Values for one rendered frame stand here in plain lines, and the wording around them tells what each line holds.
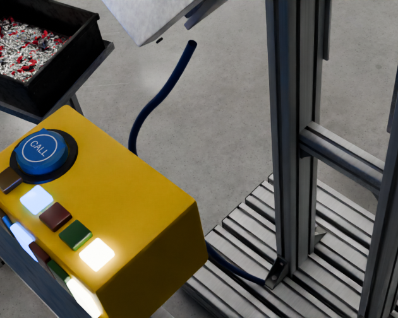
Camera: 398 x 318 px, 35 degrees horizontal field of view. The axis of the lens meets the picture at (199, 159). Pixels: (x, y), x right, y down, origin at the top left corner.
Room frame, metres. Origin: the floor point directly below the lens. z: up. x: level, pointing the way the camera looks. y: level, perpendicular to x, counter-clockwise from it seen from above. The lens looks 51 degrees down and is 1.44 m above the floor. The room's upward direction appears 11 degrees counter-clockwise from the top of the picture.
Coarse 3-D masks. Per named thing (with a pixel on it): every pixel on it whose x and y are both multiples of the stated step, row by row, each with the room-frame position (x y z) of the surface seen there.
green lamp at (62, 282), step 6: (48, 264) 0.24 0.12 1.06; (54, 264) 0.24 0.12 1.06; (54, 270) 0.24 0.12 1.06; (60, 270) 0.24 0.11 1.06; (54, 276) 0.24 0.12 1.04; (60, 276) 0.23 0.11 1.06; (66, 276) 0.23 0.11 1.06; (60, 282) 0.24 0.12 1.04; (66, 282) 0.23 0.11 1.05; (66, 288) 0.23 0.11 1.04; (72, 294) 0.23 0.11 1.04
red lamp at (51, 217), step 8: (48, 208) 0.28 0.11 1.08; (56, 208) 0.28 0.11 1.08; (64, 208) 0.27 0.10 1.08; (40, 216) 0.27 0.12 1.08; (48, 216) 0.27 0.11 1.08; (56, 216) 0.27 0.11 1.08; (64, 216) 0.27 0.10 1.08; (72, 216) 0.27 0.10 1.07; (48, 224) 0.26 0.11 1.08; (56, 224) 0.26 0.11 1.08; (64, 224) 0.26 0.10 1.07
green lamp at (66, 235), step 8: (72, 224) 0.26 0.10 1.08; (80, 224) 0.26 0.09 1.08; (64, 232) 0.25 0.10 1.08; (72, 232) 0.25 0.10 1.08; (80, 232) 0.25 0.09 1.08; (88, 232) 0.25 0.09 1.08; (64, 240) 0.25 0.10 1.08; (72, 240) 0.24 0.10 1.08; (80, 240) 0.24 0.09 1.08; (72, 248) 0.24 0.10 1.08
